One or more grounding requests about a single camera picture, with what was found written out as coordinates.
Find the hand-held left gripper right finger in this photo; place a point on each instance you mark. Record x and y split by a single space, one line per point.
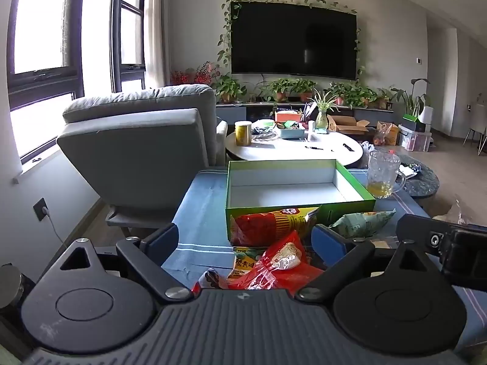
327 243

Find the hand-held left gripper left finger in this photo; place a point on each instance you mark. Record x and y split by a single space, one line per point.
161 241

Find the pale green snack packet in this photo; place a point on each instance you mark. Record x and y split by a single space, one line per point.
359 223

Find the red yellow snack packet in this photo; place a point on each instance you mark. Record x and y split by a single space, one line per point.
266 226

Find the green cardboard box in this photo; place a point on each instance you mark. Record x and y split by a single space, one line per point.
281 194

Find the clear plastic bag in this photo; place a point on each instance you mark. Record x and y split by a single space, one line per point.
456 211

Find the red clear biscuit bag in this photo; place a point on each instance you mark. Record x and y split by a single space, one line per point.
281 262

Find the dark round side table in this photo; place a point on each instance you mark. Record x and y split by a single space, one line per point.
424 184

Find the green yellow snack packet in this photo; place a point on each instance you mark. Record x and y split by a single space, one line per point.
245 260

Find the glass pitcher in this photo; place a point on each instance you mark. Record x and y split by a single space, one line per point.
382 175

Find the grey armchair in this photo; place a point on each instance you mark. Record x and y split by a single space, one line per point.
133 152

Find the black pen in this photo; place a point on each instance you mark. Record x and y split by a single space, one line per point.
314 148

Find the white oval coffee table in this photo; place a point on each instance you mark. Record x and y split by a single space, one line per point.
289 152

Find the blue tray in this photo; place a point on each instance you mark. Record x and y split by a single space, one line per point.
291 132

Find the clear plastic storage box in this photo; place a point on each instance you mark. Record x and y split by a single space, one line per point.
416 140

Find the open brown cardboard box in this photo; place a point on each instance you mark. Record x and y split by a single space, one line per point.
348 125

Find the dining chair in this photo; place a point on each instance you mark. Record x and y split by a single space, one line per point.
477 125

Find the spider plant in vase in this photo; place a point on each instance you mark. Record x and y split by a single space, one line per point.
322 116

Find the orange box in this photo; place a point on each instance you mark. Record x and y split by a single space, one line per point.
287 116

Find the yellow canister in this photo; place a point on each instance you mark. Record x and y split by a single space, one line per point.
243 133

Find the row of potted plants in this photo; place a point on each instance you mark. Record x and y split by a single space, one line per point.
354 95

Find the potted green plant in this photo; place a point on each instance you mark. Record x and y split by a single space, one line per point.
280 89
228 89
304 89

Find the tall plant in white pot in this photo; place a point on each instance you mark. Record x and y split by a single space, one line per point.
414 102

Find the red flowering plant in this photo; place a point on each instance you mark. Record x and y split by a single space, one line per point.
198 74

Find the white curtain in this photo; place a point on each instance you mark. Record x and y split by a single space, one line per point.
156 26

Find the black framed window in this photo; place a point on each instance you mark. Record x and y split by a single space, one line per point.
129 26
45 22

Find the green climbing vine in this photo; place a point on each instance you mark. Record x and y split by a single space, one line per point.
226 19

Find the black wall outlet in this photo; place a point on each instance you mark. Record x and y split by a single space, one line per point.
40 209

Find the black wall television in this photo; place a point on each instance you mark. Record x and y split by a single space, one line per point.
293 38

